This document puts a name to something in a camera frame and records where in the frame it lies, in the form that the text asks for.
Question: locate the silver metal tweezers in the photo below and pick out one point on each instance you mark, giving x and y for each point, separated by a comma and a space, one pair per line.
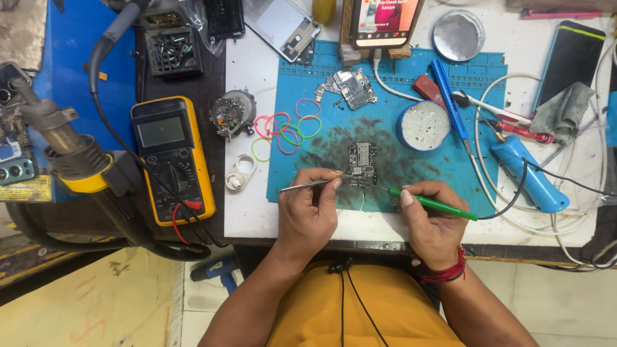
303, 184

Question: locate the red thread wristband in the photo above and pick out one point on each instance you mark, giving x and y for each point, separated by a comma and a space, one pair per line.
450, 272

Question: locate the person's left hand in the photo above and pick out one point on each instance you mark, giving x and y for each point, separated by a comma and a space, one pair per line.
303, 217

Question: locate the blue plastic tweezers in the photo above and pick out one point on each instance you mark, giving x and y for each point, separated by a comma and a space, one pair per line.
450, 101

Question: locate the wooden phone stand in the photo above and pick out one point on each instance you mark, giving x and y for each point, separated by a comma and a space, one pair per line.
348, 46

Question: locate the large phone circuit board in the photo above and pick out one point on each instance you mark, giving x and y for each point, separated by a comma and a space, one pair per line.
354, 86

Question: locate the yellow bottle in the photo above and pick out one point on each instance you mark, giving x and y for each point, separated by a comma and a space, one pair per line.
324, 10

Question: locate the red metal screwdriver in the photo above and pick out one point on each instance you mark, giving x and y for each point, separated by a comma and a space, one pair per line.
523, 132

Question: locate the blue board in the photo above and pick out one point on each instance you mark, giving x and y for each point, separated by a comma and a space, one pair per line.
67, 53

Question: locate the red multimeter lead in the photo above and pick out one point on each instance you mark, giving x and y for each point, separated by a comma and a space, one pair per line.
179, 221

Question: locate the red plastic pry tool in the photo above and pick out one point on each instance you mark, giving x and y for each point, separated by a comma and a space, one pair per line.
428, 90

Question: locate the white and red toothbrush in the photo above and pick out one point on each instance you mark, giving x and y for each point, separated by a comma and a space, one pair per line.
491, 108

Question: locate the black soldering tip holder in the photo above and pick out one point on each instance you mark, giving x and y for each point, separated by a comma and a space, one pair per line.
172, 50

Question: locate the black phone with green stripe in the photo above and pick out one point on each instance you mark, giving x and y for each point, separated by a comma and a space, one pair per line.
571, 62

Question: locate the person's yellow shirt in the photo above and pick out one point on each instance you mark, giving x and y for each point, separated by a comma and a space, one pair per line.
366, 318

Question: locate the small phone circuit board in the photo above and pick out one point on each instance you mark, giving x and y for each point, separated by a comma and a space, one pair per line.
362, 161

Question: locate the smartphone with lit screen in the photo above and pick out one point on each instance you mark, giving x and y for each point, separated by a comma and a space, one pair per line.
385, 21

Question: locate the round metal rotary switch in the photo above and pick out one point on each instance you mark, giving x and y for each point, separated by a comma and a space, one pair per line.
234, 113

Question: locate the cluster of coloured rubber bands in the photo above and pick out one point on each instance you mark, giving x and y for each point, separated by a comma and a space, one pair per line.
287, 130

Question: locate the heap of phone parts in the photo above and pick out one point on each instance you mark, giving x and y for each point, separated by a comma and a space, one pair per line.
12, 144

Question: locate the silver round tin lid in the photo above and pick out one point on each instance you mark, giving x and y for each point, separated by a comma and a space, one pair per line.
458, 34

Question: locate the white phone back housing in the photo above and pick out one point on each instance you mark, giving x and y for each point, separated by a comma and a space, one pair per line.
282, 26

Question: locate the black phone in plastic bag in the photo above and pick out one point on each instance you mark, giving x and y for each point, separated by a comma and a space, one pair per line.
224, 18

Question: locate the pink flat tool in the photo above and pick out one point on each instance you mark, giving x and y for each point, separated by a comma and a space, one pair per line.
559, 13

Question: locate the grey cleaning cloth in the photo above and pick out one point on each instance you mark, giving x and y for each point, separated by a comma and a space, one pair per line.
564, 113

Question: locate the hot air gun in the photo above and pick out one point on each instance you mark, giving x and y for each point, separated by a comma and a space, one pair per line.
82, 159

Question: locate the white plastic camera bezel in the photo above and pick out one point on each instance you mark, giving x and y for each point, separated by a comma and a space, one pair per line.
241, 172

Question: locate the blue silicone work mat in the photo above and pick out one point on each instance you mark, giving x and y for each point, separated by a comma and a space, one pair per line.
385, 144

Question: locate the yellow digital multimeter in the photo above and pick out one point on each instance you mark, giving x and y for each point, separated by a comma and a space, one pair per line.
171, 159

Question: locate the blue tin of flux paste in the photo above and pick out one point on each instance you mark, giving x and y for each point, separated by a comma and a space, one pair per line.
424, 126

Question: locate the person's right hand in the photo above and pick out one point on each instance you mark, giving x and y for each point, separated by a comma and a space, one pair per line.
436, 234

